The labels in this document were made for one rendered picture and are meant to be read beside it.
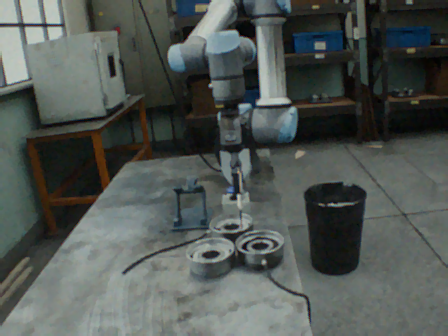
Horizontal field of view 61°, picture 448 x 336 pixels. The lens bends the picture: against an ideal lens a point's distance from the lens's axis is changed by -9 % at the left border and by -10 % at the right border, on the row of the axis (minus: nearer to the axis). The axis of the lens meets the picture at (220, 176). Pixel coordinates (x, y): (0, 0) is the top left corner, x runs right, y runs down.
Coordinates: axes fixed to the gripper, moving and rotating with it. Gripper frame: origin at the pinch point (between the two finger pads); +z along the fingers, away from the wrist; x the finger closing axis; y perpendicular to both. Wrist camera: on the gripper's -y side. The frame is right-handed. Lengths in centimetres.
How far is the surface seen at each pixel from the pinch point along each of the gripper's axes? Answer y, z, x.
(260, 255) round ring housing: -20.1, 9.5, -4.7
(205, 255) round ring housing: -15.9, 11.2, 7.5
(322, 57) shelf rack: 333, -2, -73
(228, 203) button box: 6.3, 8.7, 3.6
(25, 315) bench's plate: -35, 13, 43
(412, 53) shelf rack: 338, 0, -170
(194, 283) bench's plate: -24.0, 13.0, 9.1
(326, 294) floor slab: 77, 93, -33
